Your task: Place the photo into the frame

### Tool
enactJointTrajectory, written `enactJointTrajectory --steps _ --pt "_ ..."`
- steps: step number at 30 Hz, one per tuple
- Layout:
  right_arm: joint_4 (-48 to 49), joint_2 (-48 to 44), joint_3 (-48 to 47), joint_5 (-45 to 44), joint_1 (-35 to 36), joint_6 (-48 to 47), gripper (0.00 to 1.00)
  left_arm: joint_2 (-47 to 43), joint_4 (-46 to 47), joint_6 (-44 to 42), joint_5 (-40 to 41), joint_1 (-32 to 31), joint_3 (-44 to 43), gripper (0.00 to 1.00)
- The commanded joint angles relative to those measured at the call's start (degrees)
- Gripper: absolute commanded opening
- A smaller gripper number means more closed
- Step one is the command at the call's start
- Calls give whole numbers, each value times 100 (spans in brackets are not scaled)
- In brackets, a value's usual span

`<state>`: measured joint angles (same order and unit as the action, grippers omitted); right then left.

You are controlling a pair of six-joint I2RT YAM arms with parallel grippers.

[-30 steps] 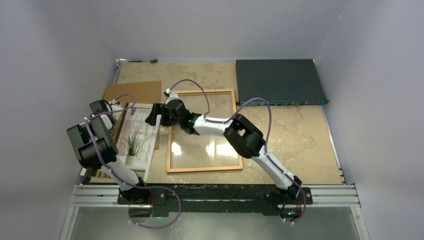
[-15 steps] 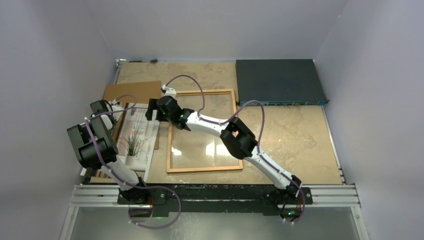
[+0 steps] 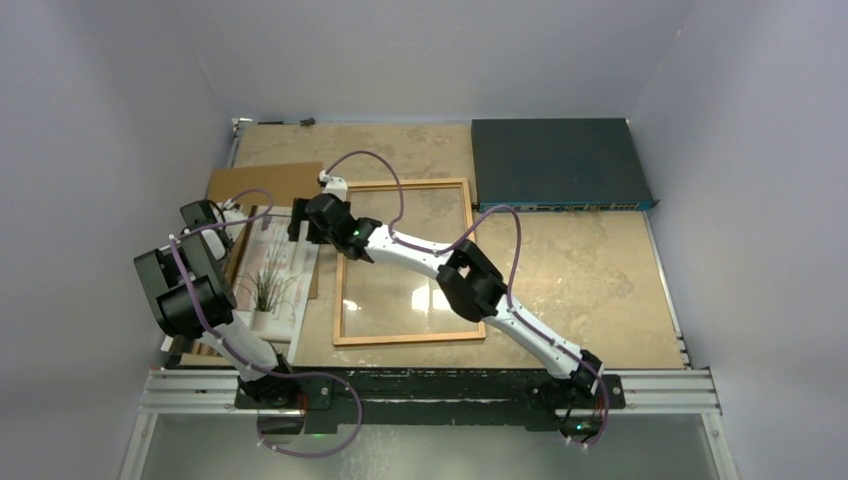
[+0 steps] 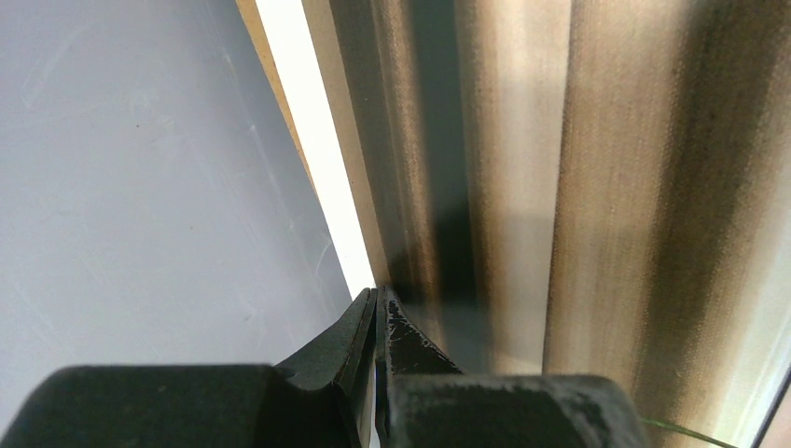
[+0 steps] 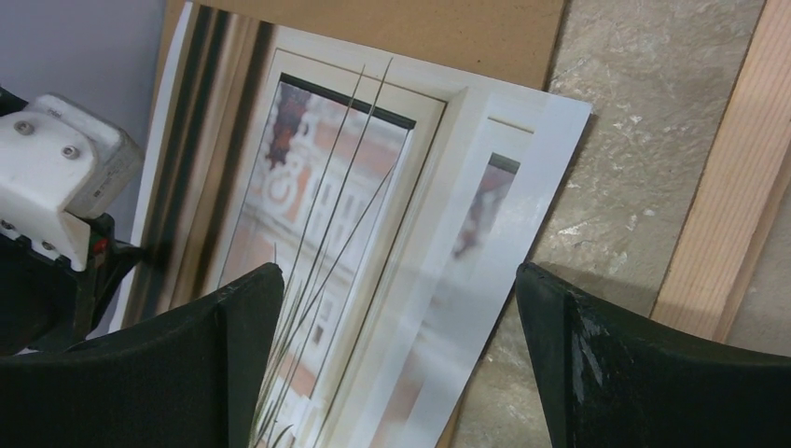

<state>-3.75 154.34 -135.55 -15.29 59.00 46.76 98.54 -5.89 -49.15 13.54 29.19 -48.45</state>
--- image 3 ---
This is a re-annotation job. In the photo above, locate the brown cardboard backing board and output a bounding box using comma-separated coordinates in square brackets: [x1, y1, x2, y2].
[206, 162, 324, 281]

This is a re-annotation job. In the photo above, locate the plant photo print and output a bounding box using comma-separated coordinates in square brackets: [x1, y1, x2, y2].
[206, 204, 319, 361]

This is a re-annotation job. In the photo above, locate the wooden picture frame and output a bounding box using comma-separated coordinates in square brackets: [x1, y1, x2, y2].
[331, 177, 488, 348]

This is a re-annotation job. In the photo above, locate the clear acrylic sheet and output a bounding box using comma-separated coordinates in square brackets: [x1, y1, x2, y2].
[340, 186, 480, 339]

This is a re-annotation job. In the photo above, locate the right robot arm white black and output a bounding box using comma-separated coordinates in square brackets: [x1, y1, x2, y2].
[289, 193, 609, 407]

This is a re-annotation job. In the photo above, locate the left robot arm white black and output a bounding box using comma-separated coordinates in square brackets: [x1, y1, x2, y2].
[133, 200, 302, 409]

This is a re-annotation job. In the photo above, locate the black mounting plate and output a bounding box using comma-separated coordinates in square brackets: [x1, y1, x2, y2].
[234, 367, 626, 434]

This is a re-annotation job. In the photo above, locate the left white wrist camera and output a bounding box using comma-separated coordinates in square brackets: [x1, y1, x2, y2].
[213, 199, 248, 237]

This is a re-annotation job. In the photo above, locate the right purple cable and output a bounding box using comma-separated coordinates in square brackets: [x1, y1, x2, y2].
[319, 149, 612, 449]

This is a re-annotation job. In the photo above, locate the aluminium rail base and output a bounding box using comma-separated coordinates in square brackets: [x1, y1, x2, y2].
[140, 367, 721, 415]

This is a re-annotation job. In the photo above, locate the dark blue network switch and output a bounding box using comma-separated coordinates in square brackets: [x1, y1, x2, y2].
[471, 118, 658, 213]

